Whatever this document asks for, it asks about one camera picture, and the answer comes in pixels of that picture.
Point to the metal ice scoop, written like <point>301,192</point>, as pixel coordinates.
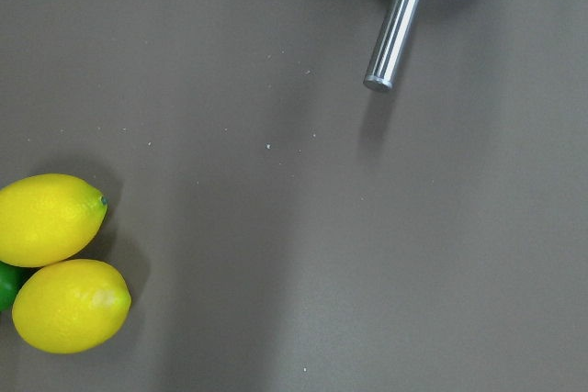
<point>399,20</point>

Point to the yellow lemon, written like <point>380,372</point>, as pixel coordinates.
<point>71,306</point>
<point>48,218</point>

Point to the green lime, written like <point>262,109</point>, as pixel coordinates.
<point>12,278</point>

